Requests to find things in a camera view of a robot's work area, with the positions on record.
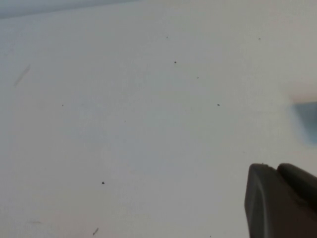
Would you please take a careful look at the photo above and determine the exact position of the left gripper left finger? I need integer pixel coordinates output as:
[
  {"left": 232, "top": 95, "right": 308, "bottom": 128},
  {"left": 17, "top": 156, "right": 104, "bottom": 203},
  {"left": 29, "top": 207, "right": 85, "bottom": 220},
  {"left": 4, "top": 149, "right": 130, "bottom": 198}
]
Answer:
[{"left": 244, "top": 163, "right": 317, "bottom": 238}]

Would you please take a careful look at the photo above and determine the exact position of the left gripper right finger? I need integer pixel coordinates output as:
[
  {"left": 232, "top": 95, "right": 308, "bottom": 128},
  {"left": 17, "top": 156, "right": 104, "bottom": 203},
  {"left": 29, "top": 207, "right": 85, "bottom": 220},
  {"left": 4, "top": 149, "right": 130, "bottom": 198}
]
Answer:
[{"left": 276, "top": 162, "right": 317, "bottom": 214}]

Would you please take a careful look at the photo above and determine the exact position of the black printed glasses case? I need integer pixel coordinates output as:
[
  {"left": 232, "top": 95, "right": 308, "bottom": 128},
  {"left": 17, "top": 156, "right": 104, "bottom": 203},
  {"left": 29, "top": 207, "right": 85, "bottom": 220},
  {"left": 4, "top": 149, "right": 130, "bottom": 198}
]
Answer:
[{"left": 289, "top": 84, "right": 317, "bottom": 147}]

